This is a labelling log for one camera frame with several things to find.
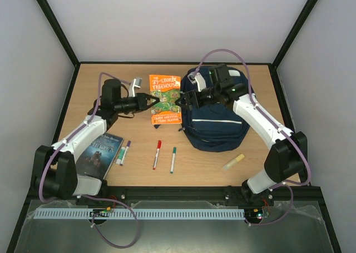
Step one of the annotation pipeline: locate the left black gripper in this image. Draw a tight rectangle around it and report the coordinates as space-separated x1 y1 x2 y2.
116 92 161 113

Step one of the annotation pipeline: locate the orange treehouse book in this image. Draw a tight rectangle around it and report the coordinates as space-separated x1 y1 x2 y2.
149 75 182 125

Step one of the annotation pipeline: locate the navy blue backpack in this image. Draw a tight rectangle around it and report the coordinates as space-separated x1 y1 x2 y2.
177 65 251 153

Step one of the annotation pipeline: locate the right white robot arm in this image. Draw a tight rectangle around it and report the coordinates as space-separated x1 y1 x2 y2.
175 64 312 204

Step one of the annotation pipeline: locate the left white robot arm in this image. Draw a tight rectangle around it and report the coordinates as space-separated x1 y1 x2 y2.
31 77 160 202

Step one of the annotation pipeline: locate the red cap marker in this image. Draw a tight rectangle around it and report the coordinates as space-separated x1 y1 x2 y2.
152 140 162 170

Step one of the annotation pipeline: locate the purple cap marker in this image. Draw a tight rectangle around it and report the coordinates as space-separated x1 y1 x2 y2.
120 140 131 166

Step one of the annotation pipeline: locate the green cap marker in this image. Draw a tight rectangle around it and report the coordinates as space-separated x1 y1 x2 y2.
170 147 177 174

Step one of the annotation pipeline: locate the green label glue stick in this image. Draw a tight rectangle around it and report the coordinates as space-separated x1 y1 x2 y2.
116 146 126 165

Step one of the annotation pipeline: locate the yellow highlighter pen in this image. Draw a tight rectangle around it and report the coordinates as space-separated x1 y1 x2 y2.
222 154 245 170

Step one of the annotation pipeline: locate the dark blue Wuthering Heights book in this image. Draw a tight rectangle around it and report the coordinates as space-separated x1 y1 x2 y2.
76 133 124 180

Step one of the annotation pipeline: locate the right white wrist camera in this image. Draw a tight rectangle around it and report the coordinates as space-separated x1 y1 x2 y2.
188 72 206 92

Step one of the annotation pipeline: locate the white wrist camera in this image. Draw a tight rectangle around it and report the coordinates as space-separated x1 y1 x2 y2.
128 77 142 97
188 72 206 92

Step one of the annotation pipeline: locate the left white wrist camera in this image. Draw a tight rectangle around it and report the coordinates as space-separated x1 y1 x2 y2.
128 77 142 97

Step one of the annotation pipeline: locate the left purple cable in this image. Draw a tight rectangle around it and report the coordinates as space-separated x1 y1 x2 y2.
38 71 140 249

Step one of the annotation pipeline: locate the black aluminium frame rail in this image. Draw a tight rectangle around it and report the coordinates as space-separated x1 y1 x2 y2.
29 185 323 208

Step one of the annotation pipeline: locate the light blue slotted cable duct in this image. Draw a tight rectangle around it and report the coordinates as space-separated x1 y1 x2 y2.
33 208 245 220

